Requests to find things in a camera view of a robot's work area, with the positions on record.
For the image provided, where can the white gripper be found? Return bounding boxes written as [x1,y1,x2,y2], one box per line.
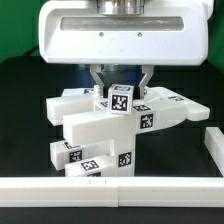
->
[39,0,210,99]

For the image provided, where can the white chair back frame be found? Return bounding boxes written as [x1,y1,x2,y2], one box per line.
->
[46,87,210,146]

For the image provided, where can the white chair seat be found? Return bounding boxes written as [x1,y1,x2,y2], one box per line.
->
[110,133,136,177]

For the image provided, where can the white marker base plate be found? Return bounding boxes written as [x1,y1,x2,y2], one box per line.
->
[61,88,96,97]

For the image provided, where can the white right fence rail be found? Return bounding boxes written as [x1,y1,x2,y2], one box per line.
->
[204,127,224,177]

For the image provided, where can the white fence rail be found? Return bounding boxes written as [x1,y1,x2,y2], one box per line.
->
[0,177,224,207]
[204,127,224,177]

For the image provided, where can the white front fence rail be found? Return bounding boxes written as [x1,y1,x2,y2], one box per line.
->
[0,177,224,207]

